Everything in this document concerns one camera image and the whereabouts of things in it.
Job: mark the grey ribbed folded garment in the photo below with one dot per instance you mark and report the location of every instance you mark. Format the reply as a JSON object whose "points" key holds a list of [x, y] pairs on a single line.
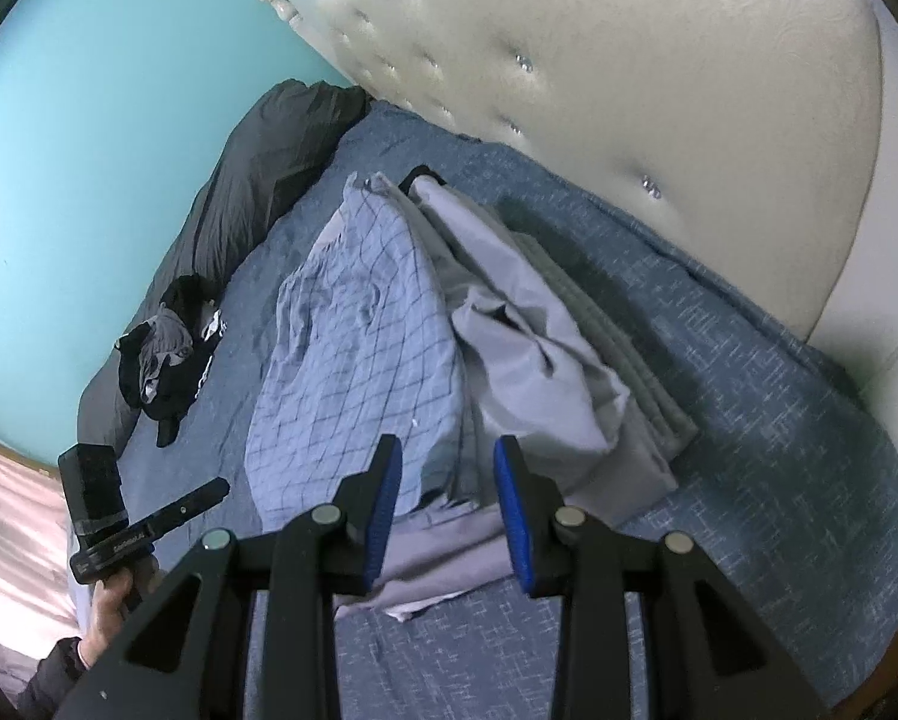
{"points": [[629, 382]]}

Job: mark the person's left hand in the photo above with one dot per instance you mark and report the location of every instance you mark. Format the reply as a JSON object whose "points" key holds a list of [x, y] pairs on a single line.
{"points": [[107, 622]]}

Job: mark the person's left forearm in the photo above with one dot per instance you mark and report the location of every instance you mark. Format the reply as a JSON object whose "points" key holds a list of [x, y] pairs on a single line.
{"points": [[51, 682]]}

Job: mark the grey shorts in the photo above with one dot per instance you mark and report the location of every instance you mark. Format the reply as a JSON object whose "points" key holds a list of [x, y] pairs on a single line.
{"points": [[165, 345]]}

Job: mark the dark grey pillow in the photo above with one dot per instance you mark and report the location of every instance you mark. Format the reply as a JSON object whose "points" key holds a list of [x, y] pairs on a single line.
{"points": [[100, 412], [269, 165]]}

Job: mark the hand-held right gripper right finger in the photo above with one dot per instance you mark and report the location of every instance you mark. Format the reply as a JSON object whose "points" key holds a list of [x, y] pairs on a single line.
{"points": [[513, 529]]}

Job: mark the black clothes pile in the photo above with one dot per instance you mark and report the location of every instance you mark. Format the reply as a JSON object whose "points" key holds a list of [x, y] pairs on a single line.
{"points": [[171, 382]]}

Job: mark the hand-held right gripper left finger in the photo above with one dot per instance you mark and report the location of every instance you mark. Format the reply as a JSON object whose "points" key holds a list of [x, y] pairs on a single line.
{"points": [[385, 521]]}

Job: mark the cream tufted headboard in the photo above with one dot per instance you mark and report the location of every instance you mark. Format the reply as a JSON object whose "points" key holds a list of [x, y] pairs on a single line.
{"points": [[644, 75]]}

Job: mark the blue plaid boxer shorts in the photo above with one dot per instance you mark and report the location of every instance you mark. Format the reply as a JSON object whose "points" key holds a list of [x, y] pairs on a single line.
{"points": [[344, 360]]}

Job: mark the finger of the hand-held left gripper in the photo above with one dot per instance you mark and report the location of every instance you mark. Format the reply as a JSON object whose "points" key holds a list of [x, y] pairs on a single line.
{"points": [[194, 502]]}

